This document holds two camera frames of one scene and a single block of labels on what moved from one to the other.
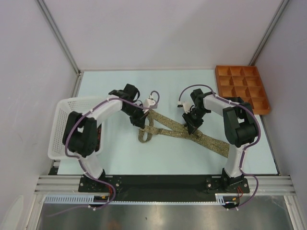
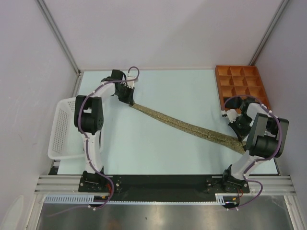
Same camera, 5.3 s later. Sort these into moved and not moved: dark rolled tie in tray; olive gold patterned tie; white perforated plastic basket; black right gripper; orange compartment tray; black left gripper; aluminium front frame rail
Moved: olive gold patterned tie; black right gripper; black left gripper
Not moved: white perforated plastic basket; aluminium front frame rail; orange compartment tray; dark rolled tie in tray
